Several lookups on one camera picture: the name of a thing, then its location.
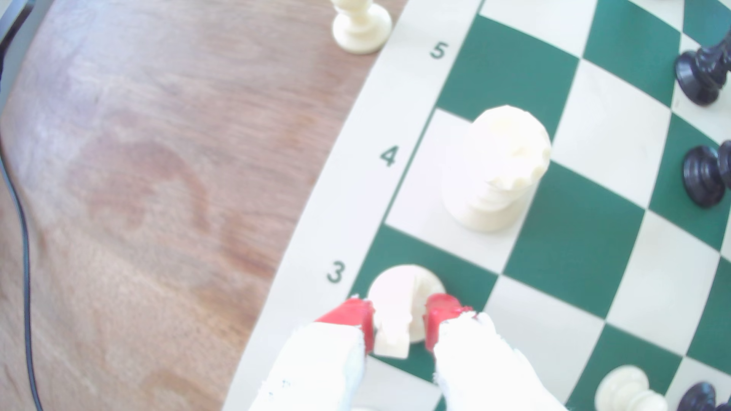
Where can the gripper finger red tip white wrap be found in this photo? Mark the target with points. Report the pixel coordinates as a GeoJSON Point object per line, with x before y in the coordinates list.
{"type": "Point", "coordinates": [485, 371]}
{"type": "Point", "coordinates": [320, 371]}

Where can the white chess knight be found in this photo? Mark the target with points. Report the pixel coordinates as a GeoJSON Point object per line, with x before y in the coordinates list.
{"type": "Point", "coordinates": [397, 302]}

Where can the white chess pawn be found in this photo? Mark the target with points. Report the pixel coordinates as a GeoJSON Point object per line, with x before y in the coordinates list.
{"type": "Point", "coordinates": [361, 31]}
{"type": "Point", "coordinates": [625, 391]}

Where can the green and cream chess mat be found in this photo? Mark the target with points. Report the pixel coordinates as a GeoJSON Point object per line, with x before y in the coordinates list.
{"type": "Point", "coordinates": [571, 240]}

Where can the white chess rook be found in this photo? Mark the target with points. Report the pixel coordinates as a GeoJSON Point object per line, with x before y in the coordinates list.
{"type": "Point", "coordinates": [497, 165]}

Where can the black chess piece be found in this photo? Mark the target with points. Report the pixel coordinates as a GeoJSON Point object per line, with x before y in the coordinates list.
{"type": "Point", "coordinates": [698, 398]}

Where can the black chess pawn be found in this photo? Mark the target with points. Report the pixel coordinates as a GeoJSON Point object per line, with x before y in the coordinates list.
{"type": "Point", "coordinates": [703, 174]}

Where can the black chess knight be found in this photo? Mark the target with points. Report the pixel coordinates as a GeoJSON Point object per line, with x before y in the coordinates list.
{"type": "Point", "coordinates": [699, 74]}

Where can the dark grey flat object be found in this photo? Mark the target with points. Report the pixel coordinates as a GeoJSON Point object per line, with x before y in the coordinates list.
{"type": "Point", "coordinates": [10, 23]}

